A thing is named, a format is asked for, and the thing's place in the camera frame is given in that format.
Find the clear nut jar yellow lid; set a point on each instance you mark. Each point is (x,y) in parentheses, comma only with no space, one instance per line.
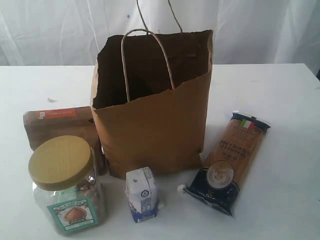
(66,184)

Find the brown paper bag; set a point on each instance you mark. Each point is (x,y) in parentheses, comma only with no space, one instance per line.
(149,100)

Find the white crumb near spaghetti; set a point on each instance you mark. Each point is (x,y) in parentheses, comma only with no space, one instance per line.
(181,188)

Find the small white blue carton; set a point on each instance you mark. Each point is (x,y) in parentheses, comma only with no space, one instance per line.
(142,194)

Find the brown kraft standup pouch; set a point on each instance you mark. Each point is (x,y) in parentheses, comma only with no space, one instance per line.
(43,125)

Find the spaghetti packet dark blue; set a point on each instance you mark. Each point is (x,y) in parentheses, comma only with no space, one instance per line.
(217,184)

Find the small paper scrap on table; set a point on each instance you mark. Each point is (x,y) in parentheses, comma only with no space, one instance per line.
(50,100)

